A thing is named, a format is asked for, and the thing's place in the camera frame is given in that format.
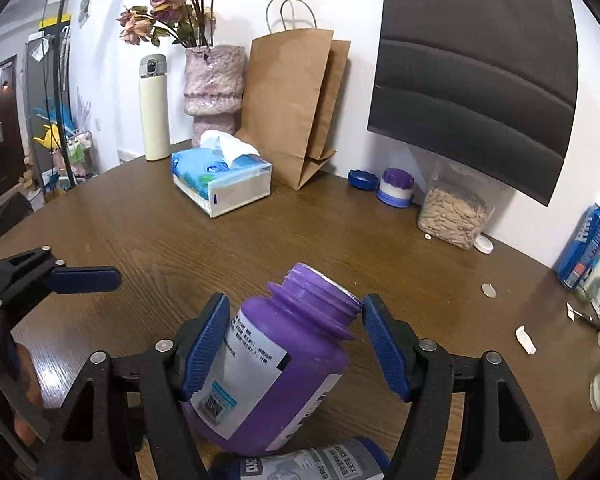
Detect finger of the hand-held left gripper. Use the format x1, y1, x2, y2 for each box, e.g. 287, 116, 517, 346
0, 246, 122, 333

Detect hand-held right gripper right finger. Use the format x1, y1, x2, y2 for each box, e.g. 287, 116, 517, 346
361, 293, 561, 480

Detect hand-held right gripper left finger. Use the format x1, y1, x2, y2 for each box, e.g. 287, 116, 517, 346
30, 292, 231, 480

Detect purple plastic bottle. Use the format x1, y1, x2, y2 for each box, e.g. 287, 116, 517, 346
180, 262, 363, 456

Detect person's left hand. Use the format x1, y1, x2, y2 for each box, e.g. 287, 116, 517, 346
11, 342, 45, 447

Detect dark blue bottle grey label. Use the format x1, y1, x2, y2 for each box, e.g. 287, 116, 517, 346
207, 437, 391, 480

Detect white paper scrap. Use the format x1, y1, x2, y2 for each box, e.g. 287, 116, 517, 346
515, 325, 537, 356

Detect clear jar of seeds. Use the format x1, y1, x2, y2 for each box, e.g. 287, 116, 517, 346
417, 160, 496, 251

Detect white jar with purple lid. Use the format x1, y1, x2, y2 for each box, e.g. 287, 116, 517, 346
376, 168, 415, 209

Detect blue tissue pack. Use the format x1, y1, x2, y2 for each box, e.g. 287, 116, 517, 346
171, 130, 273, 219

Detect blue bottle lid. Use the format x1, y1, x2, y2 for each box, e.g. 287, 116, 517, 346
348, 169, 379, 191

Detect cream thermos flask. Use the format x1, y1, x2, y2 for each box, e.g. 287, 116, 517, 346
139, 53, 172, 162

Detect grey refrigerator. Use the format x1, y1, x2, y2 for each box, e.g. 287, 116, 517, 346
22, 30, 72, 181

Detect blue printed packet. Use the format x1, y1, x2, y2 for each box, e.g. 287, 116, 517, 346
555, 204, 600, 291

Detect pink textured vase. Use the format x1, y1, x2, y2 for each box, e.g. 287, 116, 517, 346
183, 45, 247, 148

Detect black cable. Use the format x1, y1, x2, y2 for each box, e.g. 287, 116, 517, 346
42, 0, 78, 188

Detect brown paper bag with handles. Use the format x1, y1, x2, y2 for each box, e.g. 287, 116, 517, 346
235, 0, 335, 191

